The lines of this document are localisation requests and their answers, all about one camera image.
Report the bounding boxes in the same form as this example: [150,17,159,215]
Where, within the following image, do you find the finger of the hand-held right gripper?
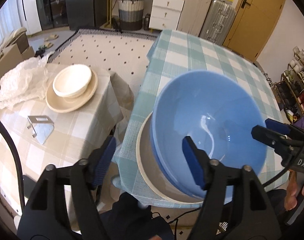
[251,125,292,153]
[264,118,304,138]

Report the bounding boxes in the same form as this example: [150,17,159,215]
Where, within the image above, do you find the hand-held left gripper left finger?
[17,136,117,240]

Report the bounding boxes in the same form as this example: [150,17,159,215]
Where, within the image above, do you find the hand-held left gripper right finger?
[182,135,280,240]

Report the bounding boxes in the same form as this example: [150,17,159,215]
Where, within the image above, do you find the blue bowl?
[152,130,205,200]
[150,70,268,198]

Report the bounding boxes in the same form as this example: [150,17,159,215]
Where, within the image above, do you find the person's right hand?
[284,178,304,212]

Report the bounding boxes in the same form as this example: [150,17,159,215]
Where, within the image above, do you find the beige checked tablecloth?
[0,64,131,213]

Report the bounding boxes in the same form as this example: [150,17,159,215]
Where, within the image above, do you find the gold shoe rack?
[274,46,304,120]

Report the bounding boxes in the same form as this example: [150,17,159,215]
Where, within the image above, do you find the small cream plate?
[45,68,99,113]

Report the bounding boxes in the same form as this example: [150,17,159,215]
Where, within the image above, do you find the bent metal stand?
[27,115,54,145]

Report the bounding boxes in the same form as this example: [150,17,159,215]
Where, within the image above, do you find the person's dark clothing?
[99,192,175,240]

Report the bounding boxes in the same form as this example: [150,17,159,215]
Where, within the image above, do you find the teal checked tablecloth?
[111,29,290,208]

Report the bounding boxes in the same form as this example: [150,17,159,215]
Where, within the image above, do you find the wooden door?
[223,0,287,62]

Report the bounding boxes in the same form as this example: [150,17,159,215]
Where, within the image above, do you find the white bubble wrap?
[0,56,54,110]

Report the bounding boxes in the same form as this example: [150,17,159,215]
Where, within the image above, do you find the silver suitcase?
[199,0,236,46]

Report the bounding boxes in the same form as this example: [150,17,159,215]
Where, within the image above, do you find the brown cardboard boxes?
[0,36,35,62]

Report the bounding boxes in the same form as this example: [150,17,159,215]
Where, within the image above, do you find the white suitcase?
[177,0,212,37]

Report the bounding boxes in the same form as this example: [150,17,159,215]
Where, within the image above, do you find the woven laundry basket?
[118,0,145,30]

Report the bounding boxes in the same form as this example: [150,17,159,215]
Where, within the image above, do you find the cream sofa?
[6,27,28,47]

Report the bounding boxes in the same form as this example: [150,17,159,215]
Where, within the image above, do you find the dark grey refrigerator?
[64,0,96,30]

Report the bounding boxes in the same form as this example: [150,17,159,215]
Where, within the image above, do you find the white dressing table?
[101,0,185,32]

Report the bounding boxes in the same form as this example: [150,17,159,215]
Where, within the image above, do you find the tall glass door cabinet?
[34,0,70,30]

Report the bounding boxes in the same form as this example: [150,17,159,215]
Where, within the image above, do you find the white wardrobe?
[17,0,42,36]

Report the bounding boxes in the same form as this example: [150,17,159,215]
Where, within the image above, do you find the black cable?
[263,127,304,188]
[0,112,25,210]

